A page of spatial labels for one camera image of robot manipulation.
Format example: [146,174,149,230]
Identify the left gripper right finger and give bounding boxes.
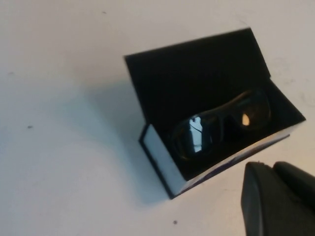
[274,161,315,227]

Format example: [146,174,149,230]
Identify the black framed glasses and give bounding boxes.
[171,88,273,163]

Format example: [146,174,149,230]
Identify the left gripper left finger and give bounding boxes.
[241,161,315,236]

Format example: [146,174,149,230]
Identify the black glasses case printed sides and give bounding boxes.
[124,28,307,200]

